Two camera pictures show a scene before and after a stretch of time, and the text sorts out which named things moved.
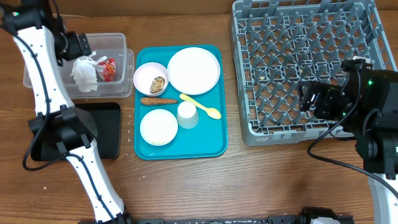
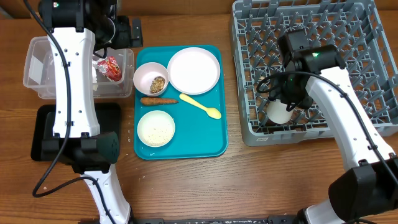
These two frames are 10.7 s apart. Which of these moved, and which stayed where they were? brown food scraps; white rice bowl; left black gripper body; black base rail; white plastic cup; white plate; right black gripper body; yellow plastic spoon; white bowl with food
Moved: right black gripper body; white plastic cup; left black gripper body
Stayed: white plate; yellow plastic spoon; brown food scraps; white rice bowl; white bowl with food; black base rail
